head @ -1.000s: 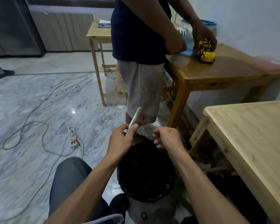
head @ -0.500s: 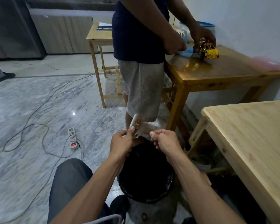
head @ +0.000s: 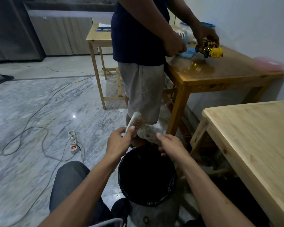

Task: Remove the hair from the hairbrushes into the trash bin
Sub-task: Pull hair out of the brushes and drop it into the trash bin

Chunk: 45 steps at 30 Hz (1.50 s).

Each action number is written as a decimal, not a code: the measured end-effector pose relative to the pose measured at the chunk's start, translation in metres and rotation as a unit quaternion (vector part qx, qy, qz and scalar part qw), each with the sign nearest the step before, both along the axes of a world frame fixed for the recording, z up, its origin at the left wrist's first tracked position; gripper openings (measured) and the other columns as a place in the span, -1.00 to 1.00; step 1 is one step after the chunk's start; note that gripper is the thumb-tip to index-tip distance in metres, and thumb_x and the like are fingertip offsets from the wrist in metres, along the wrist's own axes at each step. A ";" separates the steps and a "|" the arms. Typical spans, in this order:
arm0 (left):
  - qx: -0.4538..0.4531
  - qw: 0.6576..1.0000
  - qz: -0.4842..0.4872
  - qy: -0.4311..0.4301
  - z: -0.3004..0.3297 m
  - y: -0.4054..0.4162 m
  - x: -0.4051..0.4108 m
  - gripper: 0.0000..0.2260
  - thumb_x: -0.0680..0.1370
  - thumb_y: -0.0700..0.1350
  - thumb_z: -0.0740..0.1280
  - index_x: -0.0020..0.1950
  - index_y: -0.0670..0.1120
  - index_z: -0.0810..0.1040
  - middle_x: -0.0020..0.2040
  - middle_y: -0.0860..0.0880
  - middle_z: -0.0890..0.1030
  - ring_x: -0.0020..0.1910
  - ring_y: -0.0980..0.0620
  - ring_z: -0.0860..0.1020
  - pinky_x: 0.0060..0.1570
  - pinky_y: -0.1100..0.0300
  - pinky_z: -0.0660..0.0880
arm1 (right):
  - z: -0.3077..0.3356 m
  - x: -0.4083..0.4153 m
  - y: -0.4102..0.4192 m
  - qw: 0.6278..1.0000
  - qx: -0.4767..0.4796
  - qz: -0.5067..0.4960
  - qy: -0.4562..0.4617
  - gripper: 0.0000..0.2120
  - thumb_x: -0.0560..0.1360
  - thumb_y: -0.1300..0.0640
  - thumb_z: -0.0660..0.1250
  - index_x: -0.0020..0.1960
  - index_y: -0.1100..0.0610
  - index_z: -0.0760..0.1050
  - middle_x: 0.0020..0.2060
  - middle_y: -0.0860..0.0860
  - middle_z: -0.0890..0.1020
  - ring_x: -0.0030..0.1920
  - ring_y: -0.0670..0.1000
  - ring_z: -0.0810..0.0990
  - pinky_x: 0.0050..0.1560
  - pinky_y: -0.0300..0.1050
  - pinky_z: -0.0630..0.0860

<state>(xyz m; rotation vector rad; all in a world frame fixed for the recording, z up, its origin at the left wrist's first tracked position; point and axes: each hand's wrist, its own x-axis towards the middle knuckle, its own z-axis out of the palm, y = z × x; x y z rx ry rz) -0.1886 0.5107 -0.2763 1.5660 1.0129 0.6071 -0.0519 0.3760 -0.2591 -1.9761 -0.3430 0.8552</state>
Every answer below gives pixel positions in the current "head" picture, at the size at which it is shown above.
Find person's left hand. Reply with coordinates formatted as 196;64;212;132
105;126;136;166

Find person's right hand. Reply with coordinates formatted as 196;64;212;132
156;132;192;165

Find grey trash bin black liner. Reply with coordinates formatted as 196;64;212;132
117;142;180;227

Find person's left forearm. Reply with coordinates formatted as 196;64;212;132
39;158;119;227

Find person's right forearm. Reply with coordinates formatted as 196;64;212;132
180;154;255;227

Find person's black shoe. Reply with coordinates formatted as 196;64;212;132
110;198;132;227

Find person's left leg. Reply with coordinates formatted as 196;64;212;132
49;160;114;227

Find white power strip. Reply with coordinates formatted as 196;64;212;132
68;130;80;154

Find blue plastic tray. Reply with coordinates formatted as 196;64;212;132
177;35;196;59

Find dark brown wooden table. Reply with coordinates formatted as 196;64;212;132
163;44;284;140

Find yellow toy car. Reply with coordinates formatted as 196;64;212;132
195;39;224;58

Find small light wooden table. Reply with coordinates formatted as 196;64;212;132
86;23;125;110

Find papers with pen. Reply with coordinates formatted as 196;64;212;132
96;23;112;32

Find wood grain kitchen cabinet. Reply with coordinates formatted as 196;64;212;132
23;2;114;56

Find pink plastic box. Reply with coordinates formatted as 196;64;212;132
253;56;284;73

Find clear container blue lid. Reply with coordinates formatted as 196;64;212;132
180;22;216;43

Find grey refrigerator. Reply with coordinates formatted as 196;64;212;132
0;0;46;62

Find grey floor cable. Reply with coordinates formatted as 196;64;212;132
2;75;94;162

